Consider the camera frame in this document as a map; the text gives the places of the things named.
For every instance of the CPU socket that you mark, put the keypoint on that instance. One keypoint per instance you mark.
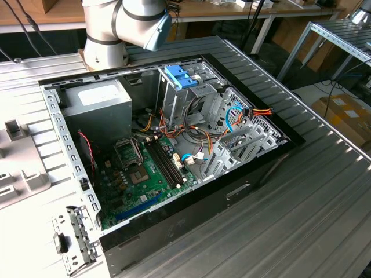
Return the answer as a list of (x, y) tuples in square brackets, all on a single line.
[(139, 175)]

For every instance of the metal optical drive cage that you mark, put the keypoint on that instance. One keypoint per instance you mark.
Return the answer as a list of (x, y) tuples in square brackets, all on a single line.
[(171, 101)]

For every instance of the small brown box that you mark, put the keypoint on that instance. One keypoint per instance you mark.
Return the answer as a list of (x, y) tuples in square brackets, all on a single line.
[(47, 5)]

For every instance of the grey part rack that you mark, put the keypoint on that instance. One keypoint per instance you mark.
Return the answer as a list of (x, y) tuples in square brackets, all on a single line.
[(17, 162)]

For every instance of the green motherboard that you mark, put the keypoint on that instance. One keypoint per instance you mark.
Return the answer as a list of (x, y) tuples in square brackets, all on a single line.
[(150, 188)]

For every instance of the large brown cardboard box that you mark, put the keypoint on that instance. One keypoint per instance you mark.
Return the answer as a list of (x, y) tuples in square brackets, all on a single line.
[(285, 34)]

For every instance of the black RAM slot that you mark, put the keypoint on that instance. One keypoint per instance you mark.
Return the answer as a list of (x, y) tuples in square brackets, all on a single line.
[(164, 163), (160, 165), (171, 160), (167, 161)]

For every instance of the blue plastic drive bracket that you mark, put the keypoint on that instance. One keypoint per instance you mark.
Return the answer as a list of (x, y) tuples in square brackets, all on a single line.
[(178, 76)]

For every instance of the white box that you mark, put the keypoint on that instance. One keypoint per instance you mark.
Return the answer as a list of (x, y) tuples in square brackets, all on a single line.
[(246, 3)]

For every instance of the labelled cardboard box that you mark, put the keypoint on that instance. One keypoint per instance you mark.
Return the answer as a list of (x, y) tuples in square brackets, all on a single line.
[(347, 121)]

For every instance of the grey power supply unit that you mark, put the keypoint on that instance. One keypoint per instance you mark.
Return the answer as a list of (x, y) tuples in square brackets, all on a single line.
[(98, 121)]

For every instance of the black stand pole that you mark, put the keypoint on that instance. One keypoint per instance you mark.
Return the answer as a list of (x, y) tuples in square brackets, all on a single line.
[(255, 20)]

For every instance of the metal frame slat table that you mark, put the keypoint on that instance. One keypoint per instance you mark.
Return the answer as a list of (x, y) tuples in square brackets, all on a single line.
[(333, 36)]

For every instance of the metal disk bay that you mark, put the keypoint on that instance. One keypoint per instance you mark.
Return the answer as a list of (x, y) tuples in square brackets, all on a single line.
[(249, 139)]

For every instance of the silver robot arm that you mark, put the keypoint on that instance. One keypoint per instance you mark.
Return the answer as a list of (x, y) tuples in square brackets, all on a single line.
[(104, 52)]

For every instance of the blue expansion slot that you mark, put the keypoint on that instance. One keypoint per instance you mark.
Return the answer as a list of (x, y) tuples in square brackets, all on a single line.
[(139, 207)]

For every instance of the open black PC case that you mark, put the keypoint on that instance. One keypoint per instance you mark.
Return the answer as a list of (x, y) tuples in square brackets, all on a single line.
[(188, 214)]

